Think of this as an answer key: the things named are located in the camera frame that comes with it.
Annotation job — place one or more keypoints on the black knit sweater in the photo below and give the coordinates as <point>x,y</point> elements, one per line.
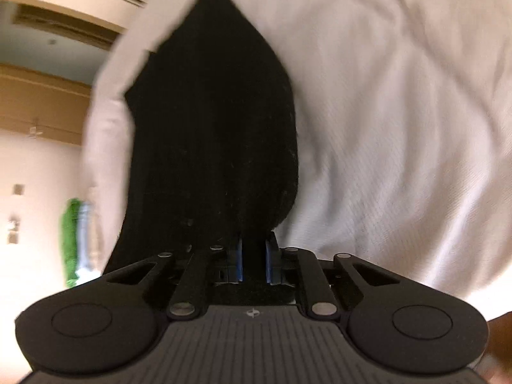
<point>208,128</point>

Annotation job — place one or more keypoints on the green folded knit garment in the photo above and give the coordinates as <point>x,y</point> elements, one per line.
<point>70,244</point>

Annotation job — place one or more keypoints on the small ceiling fixture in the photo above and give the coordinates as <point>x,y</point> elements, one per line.
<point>36,131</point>

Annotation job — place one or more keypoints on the wall light switch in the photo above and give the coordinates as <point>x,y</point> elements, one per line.
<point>18,190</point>

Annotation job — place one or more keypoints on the ceiling air vent grille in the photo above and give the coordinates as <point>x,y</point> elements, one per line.
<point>64,26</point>

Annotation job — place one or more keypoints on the white bed duvet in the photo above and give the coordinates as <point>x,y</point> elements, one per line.
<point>400,128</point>

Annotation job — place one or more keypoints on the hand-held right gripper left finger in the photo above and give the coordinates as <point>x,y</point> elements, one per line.
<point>239,262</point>

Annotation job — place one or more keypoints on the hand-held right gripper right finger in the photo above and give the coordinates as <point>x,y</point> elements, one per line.
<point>272,262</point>

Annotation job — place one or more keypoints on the light blue folded garment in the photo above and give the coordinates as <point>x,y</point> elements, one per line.
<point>85,240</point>

